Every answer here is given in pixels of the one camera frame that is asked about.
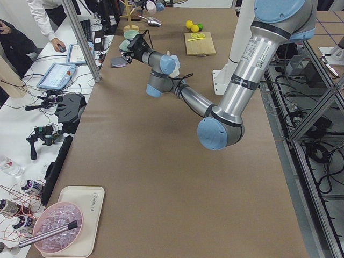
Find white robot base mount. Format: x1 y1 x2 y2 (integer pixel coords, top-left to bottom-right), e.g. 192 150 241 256
212 59 238 95

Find teach pendant far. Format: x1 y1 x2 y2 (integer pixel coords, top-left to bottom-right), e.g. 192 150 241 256
66 44 86 65

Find cream tray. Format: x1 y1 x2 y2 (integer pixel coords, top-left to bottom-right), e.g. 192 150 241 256
41 185 105 257

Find black keyboard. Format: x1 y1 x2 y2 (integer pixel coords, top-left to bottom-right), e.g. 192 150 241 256
80 19 92 42

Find yellow lemon upper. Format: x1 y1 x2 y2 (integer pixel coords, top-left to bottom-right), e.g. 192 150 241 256
185 20 193 30

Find teach pendant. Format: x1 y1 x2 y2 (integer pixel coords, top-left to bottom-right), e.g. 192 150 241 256
37 63 76 90
66 44 86 65

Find aluminium frame post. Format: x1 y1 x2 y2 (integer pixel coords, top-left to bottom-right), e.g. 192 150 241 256
62 0 101 83

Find computer mouse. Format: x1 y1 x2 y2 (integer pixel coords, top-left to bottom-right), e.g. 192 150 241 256
58 45 66 53

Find pink cup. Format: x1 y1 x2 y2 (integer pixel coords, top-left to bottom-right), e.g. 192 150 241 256
146 1 157 15

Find black stand plate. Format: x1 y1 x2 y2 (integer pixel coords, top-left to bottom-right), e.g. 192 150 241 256
55 94 86 134

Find bamboo cutting board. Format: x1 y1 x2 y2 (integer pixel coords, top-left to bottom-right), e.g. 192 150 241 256
184 32 216 56

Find small bottle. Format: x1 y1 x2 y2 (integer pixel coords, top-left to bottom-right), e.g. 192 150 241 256
19 180 44 196
1 199 31 216
11 215 37 234

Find person hand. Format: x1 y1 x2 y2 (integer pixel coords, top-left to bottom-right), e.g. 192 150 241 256
51 38 66 52

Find metal tongs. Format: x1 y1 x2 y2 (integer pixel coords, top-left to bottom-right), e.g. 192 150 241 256
17 220 78 248

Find light blue cup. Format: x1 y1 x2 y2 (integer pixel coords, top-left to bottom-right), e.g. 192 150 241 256
170 55 180 70

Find grey cloth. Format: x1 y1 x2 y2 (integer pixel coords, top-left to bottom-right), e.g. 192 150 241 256
111 56 129 67

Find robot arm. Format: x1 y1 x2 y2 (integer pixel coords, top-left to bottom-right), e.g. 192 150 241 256
156 1 165 12
125 1 318 150

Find green cup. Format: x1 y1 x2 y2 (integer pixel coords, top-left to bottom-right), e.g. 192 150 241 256
119 39 131 52

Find yellow lemon lower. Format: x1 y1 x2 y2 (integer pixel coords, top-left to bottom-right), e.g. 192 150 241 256
191 24 199 33

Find mint green bowl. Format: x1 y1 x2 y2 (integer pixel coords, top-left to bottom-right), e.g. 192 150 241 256
123 30 139 41

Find yellow lemon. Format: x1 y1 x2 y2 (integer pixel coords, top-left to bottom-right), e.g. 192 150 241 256
185 20 193 30
191 24 199 33

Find teach pendant near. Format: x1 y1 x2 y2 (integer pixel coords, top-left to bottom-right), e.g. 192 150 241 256
37 63 76 90

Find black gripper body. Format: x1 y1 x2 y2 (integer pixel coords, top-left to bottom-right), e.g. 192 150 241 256
127 34 151 62

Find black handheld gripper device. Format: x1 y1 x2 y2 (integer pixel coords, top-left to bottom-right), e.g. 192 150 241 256
26 125 64 160

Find pink ice bowl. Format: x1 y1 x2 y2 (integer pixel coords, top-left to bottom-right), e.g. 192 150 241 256
32 202 84 254

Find metal scoop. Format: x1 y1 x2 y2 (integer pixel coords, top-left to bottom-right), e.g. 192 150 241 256
139 16 162 27

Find white cup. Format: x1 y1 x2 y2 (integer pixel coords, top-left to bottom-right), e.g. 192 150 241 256
170 69 180 78

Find yellow plastic knife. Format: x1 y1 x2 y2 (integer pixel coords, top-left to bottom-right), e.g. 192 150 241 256
187 38 206 42

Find wooden mug tree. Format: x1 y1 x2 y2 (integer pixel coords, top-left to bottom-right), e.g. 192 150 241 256
120 0 139 32

